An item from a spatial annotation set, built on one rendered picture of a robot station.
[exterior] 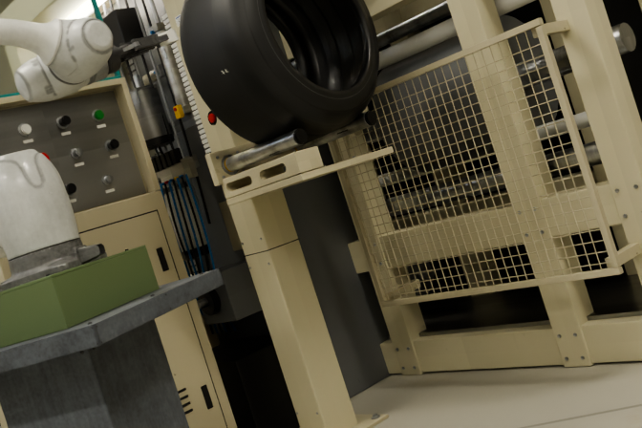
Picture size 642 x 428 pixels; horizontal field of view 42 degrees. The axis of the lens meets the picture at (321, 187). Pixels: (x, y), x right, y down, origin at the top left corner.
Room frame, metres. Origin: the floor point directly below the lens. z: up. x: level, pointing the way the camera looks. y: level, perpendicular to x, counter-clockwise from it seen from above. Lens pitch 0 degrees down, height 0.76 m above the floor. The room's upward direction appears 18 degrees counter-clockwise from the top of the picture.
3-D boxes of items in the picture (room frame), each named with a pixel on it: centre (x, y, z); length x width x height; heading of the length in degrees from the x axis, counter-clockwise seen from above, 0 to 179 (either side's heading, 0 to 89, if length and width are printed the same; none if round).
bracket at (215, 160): (2.60, 0.14, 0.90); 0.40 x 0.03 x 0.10; 132
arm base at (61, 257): (1.79, 0.58, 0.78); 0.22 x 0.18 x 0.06; 75
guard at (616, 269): (2.52, -0.38, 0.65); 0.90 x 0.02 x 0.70; 42
